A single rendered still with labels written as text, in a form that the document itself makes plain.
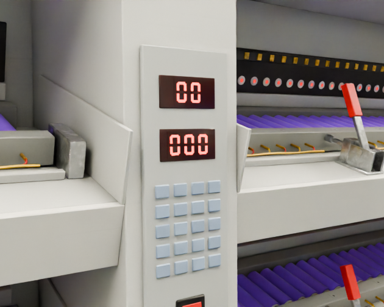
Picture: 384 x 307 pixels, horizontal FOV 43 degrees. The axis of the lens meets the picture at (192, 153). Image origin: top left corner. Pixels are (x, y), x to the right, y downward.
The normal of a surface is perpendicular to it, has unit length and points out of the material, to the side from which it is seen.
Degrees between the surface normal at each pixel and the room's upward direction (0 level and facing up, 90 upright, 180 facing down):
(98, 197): 16
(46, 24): 90
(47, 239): 106
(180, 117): 90
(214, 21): 90
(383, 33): 90
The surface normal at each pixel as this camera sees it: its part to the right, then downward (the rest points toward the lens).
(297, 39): 0.56, 0.04
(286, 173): 0.14, -0.95
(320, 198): 0.54, 0.31
